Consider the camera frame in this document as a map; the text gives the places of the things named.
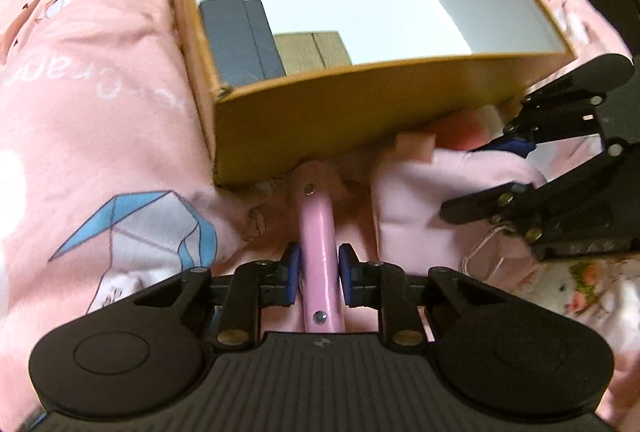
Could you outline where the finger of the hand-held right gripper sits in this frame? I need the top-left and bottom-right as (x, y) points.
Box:
(440, 141), (627, 239)
(470, 93), (607, 157)

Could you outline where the wood-pattern box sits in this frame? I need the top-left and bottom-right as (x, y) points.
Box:
(274, 32), (326, 76)
(311, 30), (353, 68)

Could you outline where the pink cloth pouch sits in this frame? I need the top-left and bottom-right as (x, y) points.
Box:
(372, 109), (548, 275)

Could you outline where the pink metal bar tool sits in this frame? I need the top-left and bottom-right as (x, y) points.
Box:
(292, 162), (347, 334)

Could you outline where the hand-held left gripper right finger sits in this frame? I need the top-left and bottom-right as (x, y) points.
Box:
(337, 243), (506, 348)

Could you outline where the pink printed blanket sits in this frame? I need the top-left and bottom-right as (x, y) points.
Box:
(0, 0), (640, 432)

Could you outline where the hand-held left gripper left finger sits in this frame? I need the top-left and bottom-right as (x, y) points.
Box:
(134, 245), (303, 349)

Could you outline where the white floral cloth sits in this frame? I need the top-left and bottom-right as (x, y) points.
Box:
(545, 257), (640, 318)

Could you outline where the dark grey box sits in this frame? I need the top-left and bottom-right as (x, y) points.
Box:
(244, 0), (288, 79)
(199, 0), (263, 87)

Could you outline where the orange cardboard box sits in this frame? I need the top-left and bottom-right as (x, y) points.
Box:
(162, 0), (583, 190)

